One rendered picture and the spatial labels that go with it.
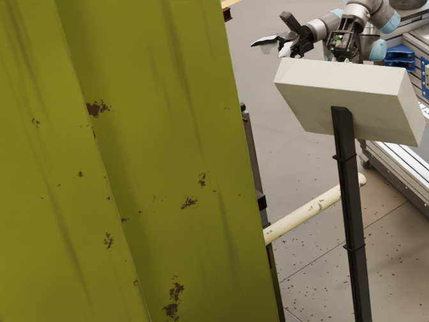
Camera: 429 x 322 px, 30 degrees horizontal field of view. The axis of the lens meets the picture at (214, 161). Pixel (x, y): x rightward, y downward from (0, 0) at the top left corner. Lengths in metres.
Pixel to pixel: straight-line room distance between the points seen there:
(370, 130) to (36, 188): 0.94
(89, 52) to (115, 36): 0.07
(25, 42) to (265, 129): 2.67
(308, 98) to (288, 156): 1.80
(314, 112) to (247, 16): 3.35
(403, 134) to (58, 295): 0.98
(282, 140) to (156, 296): 2.00
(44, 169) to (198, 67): 0.48
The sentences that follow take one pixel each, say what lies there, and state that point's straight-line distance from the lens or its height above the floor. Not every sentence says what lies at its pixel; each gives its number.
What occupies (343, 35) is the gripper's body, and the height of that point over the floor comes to 1.15.
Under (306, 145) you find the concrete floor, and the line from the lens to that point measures 4.00.
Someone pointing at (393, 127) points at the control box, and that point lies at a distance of 2.16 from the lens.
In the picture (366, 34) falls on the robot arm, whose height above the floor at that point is 0.94.
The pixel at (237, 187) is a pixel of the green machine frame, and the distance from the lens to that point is 2.20.
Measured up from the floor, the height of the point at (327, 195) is 0.64.
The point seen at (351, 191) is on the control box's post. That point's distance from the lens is 2.27.
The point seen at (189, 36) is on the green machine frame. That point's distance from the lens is 1.94.
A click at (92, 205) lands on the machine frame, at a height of 1.14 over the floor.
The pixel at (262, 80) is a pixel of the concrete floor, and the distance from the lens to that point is 4.66.
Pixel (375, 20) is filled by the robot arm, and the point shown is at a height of 1.12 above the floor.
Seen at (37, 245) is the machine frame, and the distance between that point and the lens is 1.82.
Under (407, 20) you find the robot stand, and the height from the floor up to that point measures 0.77.
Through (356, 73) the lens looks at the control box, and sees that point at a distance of 2.06.
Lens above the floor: 2.15
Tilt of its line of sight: 32 degrees down
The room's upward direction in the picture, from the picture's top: 12 degrees counter-clockwise
